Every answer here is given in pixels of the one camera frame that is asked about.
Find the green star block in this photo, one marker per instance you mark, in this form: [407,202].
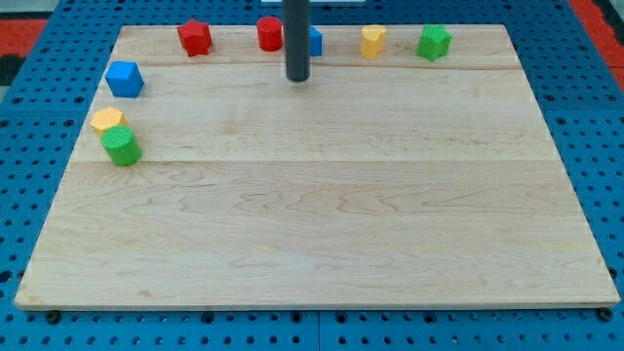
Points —
[434,42]

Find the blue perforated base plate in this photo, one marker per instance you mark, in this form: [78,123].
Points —
[45,108]

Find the yellow heart block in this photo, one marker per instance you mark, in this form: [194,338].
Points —
[372,40]

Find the light wooden board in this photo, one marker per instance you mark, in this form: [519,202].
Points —
[397,183]

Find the blue block behind rod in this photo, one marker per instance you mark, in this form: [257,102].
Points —
[316,42]

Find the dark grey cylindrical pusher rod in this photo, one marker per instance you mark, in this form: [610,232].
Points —
[296,21]

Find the red cylinder block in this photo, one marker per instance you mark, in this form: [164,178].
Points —
[269,34]

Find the green cylinder block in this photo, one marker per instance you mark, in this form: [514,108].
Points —
[121,145]

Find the blue cube block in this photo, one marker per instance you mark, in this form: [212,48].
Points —
[124,79]

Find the yellow hexagon block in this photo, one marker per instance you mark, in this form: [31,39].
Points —
[106,118]

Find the red star block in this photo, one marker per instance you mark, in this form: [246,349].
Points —
[195,38]

